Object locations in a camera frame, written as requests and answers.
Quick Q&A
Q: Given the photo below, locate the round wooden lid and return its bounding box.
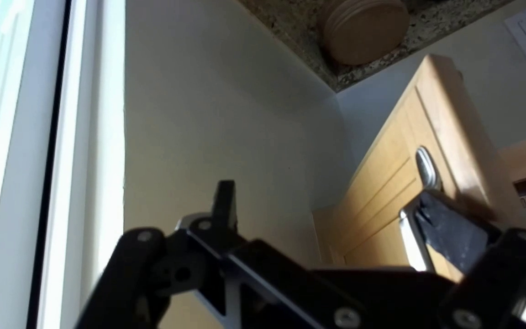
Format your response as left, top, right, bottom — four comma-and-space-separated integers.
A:
318, 0, 412, 67

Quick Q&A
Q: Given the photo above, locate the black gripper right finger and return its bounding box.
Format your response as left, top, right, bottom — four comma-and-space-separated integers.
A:
399, 187, 526, 329

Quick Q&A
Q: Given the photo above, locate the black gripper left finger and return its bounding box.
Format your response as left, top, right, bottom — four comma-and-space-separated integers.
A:
76, 178, 362, 329

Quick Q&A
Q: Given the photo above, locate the wooden cabinet door with handle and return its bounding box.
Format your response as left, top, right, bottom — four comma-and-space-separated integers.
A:
311, 52, 525, 288

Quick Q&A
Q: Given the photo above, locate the white door frame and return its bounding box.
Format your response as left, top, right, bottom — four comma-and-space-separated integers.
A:
0, 0, 129, 329

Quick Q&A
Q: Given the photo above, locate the metal cabinet door handle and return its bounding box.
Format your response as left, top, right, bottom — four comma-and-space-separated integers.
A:
413, 144, 446, 193

